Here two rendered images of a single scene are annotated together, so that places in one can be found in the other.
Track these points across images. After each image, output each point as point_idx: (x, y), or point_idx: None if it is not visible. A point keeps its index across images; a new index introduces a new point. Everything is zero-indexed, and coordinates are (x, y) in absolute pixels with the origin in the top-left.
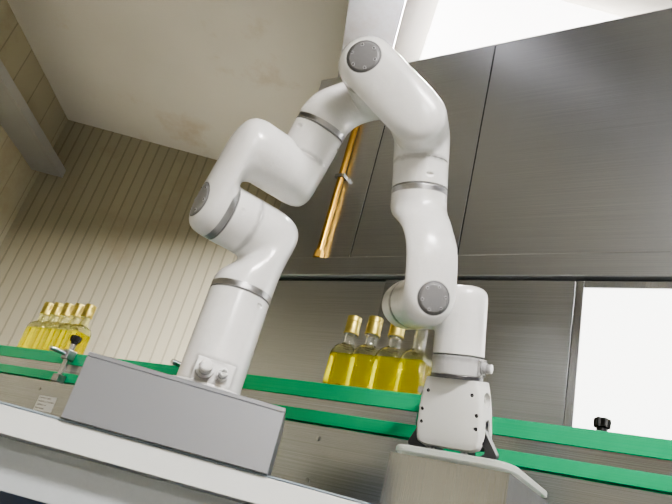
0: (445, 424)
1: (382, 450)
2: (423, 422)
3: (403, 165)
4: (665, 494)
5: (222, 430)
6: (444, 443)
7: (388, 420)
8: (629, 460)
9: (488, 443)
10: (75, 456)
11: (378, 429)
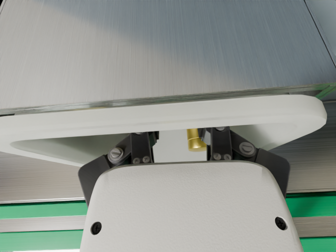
0: (191, 226)
1: (313, 171)
2: (270, 219)
3: None
4: (53, 200)
5: None
6: (187, 170)
7: (325, 217)
8: (81, 224)
9: (89, 197)
10: None
11: (333, 200)
